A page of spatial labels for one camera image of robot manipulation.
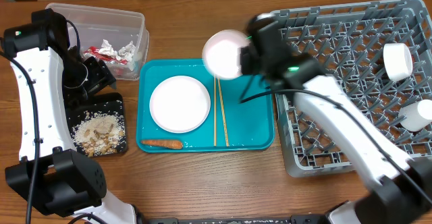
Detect red snack wrapper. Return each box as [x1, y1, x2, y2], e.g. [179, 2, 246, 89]
[83, 47, 128, 65]

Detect small white upturned cup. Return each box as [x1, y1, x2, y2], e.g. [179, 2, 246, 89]
[398, 99, 432, 132]

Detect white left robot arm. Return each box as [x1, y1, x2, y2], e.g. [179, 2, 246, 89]
[1, 9, 144, 223]

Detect black rectangular tray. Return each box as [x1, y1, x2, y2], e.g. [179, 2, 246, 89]
[66, 92, 128, 154]

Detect rice and food scraps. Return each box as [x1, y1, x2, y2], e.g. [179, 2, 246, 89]
[71, 111, 127, 157]

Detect grey dishwasher rack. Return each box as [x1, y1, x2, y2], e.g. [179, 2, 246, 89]
[275, 0, 431, 177]

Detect white tissue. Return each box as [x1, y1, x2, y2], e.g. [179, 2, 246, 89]
[99, 39, 118, 59]

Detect orange carrot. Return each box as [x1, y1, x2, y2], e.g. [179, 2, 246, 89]
[141, 140, 183, 150]

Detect clear plastic waste bin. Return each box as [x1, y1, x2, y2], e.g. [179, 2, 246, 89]
[47, 3, 149, 80]

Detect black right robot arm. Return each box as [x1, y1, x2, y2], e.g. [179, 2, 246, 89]
[240, 13, 431, 223]

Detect crumpled foil ball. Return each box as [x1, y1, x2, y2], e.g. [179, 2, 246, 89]
[117, 41, 136, 63]

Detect right wooden chopstick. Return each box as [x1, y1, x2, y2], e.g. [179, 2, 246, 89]
[217, 78, 230, 147]

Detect large white upturned bowl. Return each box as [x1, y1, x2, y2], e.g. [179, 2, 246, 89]
[383, 43, 413, 82]

